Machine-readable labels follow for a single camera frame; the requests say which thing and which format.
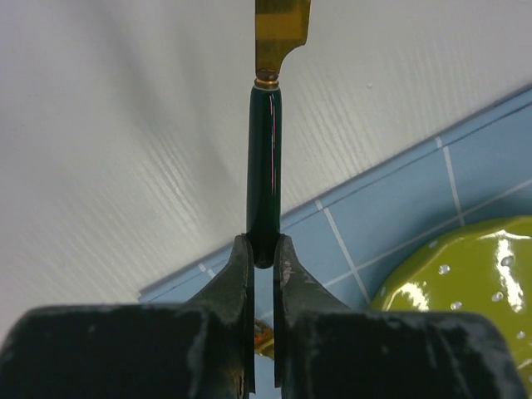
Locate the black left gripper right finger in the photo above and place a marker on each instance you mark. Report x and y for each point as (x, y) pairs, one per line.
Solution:
(324, 349)

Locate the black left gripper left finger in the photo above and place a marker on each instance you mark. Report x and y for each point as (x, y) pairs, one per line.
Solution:
(202, 348)

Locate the orange fork green handle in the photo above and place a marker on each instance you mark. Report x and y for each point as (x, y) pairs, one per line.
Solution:
(263, 339)

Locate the green dotted plate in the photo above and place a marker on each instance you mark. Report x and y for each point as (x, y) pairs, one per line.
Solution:
(483, 268)

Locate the orange knife green handle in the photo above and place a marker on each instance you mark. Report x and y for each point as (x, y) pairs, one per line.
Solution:
(279, 28)

